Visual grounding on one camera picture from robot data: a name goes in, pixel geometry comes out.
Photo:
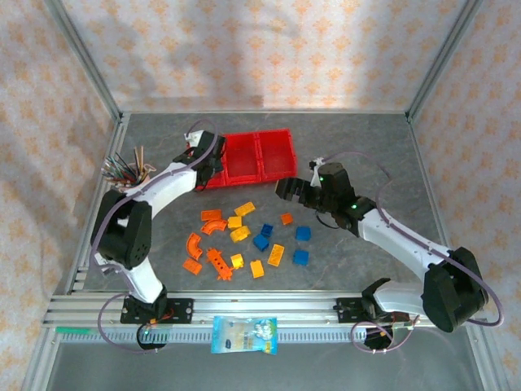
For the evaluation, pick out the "orange small lego brick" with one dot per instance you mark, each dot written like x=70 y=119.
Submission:
x=287 y=218

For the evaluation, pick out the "orange lego plate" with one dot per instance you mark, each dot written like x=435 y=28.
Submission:
x=192 y=266
x=211 y=214

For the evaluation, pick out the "blue lego brick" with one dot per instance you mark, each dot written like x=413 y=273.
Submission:
x=260 y=242
x=267 y=229
x=303 y=233
x=301 y=257

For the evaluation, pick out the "orange curved lego piece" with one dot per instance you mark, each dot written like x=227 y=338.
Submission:
x=214 y=225
x=192 y=244

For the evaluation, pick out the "yellow long lego brick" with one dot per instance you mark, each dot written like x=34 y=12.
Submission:
x=244 y=209
x=240 y=234
x=257 y=269

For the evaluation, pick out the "yellow small lego brick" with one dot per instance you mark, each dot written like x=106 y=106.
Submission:
x=237 y=260
x=235 y=222

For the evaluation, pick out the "yellow lego plate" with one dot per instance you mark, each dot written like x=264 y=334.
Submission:
x=276 y=255

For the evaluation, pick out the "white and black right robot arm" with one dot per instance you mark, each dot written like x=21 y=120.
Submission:
x=407 y=244

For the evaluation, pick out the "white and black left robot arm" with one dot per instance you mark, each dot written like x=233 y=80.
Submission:
x=171 y=183

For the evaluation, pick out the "pink cup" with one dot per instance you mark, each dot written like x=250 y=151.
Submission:
x=140 y=181

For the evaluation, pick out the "bundle of coloured pencils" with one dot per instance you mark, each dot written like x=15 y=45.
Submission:
x=122 y=171

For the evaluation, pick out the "orange long holed lego beam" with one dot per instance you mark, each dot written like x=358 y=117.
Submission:
x=219 y=264

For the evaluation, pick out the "white plastic device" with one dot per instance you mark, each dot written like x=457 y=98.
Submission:
x=123 y=222

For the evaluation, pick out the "blue and white snack bag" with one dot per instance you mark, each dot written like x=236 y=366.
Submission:
x=244 y=334

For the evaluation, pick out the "aluminium table side rail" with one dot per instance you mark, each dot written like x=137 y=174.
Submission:
x=103 y=183
x=431 y=195

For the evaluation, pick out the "aluminium mounting rail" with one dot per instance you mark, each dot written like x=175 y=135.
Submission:
x=264 y=307

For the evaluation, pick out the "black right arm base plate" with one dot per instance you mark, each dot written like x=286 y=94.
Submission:
x=346 y=307

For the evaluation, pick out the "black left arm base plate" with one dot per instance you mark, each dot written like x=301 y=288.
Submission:
x=181 y=309

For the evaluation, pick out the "aluminium frame post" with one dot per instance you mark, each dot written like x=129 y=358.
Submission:
x=81 y=57
x=443 y=57

